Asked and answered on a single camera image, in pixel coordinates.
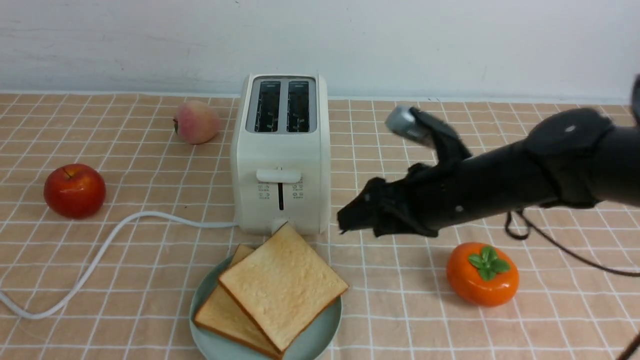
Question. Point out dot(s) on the orange persimmon with green leaf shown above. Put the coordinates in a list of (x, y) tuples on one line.
[(482, 274)]

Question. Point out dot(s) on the orange checkered tablecloth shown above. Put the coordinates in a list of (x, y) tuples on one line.
[(136, 304)]

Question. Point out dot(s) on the pink peach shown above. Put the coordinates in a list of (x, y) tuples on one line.
[(196, 122)]

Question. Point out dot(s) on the white two-slot toaster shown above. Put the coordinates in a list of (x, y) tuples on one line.
[(280, 154)]

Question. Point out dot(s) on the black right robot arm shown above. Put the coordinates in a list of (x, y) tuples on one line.
[(574, 159)]

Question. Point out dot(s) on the red apple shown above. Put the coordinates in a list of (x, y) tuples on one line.
[(75, 191)]

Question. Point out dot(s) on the toast slice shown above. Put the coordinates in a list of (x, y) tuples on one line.
[(283, 286), (216, 311)]

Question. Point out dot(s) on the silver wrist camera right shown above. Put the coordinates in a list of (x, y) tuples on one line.
[(404, 123)]

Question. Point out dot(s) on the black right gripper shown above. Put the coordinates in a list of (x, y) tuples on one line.
[(459, 189)]

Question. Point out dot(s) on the light green plate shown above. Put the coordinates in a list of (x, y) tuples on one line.
[(309, 345)]

